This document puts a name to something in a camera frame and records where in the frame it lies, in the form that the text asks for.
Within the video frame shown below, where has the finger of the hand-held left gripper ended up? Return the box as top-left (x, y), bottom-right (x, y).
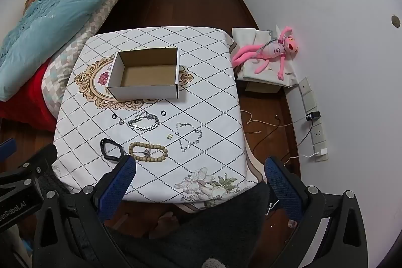
top-left (0, 138), bottom-right (17, 162)
top-left (0, 144), bottom-right (59, 190)

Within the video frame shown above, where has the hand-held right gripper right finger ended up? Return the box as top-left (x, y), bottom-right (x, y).
top-left (264, 156), bottom-right (369, 268)

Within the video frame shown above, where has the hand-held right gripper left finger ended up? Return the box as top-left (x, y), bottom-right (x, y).
top-left (31, 155), bottom-right (139, 268)

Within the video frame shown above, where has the wooden bead bracelet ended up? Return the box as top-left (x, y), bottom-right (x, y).
top-left (128, 141), bottom-right (168, 162)

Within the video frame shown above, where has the black smart band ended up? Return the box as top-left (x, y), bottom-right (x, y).
top-left (100, 138), bottom-right (124, 161)

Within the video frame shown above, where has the silver chain bracelet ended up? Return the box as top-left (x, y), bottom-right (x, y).
top-left (128, 111), bottom-right (159, 131)

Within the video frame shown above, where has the thin silver necklace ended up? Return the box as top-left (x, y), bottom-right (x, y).
top-left (175, 122), bottom-right (203, 153)

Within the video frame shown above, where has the cardboard box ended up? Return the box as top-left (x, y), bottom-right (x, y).
top-left (105, 47), bottom-right (181, 101)

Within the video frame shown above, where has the red cloth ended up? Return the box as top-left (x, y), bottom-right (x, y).
top-left (0, 62), bottom-right (59, 132)

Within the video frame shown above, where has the pink plush toy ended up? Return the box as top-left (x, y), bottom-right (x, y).
top-left (232, 26), bottom-right (299, 80)

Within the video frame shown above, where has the diamond-patterned floral tablecloth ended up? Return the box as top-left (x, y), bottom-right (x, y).
top-left (52, 26), bottom-right (261, 212)

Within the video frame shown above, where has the light blue quilt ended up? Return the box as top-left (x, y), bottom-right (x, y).
top-left (0, 0), bottom-right (162, 102)

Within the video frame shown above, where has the grey clothes hanger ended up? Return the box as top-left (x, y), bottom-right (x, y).
top-left (256, 30), bottom-right (281, 57)

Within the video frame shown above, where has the white charger with cable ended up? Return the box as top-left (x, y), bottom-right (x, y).
top-left (314, 145), bottom-right (329, 162)

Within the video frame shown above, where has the white cable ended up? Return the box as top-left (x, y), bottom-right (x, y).
top-left (240, 110), bottom-right (263, 134)

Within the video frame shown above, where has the white wall socket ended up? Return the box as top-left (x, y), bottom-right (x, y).
top-left (298, 77), bottom-right (315, 96)
top-left (302, 94), bottom-right (318, 112)
top-left (309, 121), bottom-right (325, 144)

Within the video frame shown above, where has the black cable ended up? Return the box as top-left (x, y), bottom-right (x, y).
top-left (251, 116), bottom-right (310, 162)

